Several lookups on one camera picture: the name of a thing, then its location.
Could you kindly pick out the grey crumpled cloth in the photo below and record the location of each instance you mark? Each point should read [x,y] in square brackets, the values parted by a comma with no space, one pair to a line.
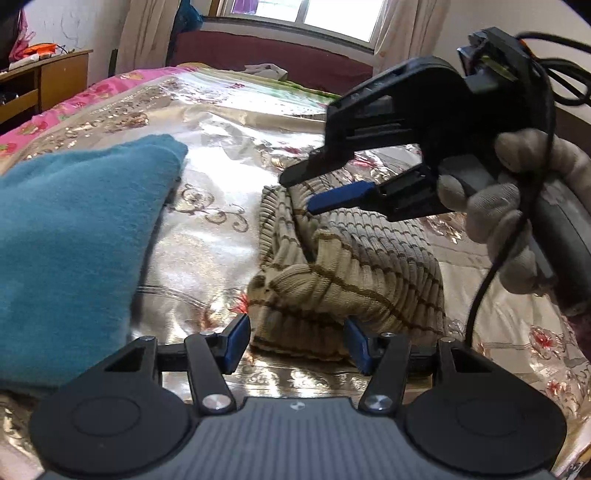
[265,70]

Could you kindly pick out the teal folded sweater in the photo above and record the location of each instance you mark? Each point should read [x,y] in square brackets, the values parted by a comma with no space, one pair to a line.
[69,240]

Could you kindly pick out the floral satin bedspread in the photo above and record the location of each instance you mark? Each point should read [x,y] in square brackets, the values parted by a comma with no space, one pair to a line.
[217,240]

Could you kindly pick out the beige curtain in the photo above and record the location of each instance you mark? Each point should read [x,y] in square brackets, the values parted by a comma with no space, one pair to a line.
[406,32]
[147,32]

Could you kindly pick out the person's right hand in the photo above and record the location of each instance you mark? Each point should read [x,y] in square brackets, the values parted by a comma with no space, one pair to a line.
[489,221]

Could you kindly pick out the beige striped knit sweater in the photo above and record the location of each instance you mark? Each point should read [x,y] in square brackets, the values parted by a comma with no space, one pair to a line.
[369,258]

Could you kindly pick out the window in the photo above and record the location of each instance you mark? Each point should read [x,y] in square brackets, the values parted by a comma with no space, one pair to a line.
[300,18]

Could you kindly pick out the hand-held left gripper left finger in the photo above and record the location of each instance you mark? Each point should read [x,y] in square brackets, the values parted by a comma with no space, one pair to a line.
[238,342]

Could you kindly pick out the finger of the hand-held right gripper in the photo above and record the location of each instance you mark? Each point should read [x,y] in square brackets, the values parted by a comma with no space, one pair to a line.
[341,197]
[318,168]

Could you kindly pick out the orange items on desk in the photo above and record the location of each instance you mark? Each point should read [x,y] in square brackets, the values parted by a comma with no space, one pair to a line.
[39,50]

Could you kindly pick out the pink plastic bag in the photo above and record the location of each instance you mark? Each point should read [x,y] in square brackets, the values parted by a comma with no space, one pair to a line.
[21,39]

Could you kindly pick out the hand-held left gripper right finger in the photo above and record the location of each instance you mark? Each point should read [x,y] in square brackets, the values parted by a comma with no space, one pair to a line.
[358,347]

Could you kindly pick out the teal hanging cloth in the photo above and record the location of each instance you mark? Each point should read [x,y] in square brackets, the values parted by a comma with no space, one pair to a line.
[187,16]

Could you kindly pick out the wooden side cabinet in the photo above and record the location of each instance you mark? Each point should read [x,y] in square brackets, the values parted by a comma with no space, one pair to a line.
[51,83]

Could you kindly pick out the dark red headboard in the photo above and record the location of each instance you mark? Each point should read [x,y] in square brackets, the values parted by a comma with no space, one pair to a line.
[277,53]

